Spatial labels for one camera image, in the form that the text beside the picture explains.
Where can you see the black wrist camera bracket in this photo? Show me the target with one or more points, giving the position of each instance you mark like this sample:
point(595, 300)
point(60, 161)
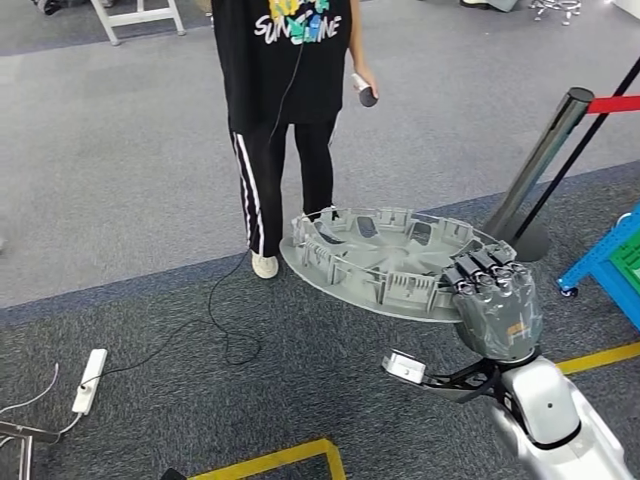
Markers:
point(465, 383)

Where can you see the black robot body part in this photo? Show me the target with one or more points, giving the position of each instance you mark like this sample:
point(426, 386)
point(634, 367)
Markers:
point(172, 475)

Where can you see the person's left forearm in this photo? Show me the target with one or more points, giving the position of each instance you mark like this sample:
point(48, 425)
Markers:
point(356, 40)

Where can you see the grey plastic hubcap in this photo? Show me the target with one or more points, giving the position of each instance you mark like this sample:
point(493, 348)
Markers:
point(390, 255)

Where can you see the person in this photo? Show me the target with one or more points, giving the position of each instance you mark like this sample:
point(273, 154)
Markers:
point(280, 66)

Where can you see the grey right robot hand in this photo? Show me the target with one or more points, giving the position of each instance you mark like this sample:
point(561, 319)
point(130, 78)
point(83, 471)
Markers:
point(500, 318)

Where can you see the green plastic crate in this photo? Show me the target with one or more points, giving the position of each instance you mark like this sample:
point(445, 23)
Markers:
point(627, 262)

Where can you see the person's left hand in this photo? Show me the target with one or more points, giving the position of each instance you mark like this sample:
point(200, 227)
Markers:
point(369, 81)

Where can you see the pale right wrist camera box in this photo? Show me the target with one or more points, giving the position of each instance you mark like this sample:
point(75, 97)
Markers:
point(404, 368)

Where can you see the chrome chair base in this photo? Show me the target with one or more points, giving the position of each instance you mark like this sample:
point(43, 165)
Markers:
point(555, 8)

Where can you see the blue metal shelf rack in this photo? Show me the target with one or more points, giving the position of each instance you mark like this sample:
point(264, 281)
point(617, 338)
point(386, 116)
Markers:
point(595, 265)

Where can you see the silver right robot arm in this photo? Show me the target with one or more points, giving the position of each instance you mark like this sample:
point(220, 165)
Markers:
point(550, 404)

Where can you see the yellow floor tape square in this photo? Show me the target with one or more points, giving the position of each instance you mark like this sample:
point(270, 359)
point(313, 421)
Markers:
point(280, 457)

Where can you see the white power strip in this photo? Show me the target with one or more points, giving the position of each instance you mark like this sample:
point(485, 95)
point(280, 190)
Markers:
point(90, 384)

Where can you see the chrome stanchion with round base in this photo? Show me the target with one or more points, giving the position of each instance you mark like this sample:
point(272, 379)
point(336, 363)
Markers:
point(545, 152)

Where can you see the red barrier belt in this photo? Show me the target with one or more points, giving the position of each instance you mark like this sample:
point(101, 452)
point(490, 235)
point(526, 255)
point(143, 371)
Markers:
point(615, 104)

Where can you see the white stand frame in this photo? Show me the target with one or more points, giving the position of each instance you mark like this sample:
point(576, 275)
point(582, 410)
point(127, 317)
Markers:
point(143, 14)

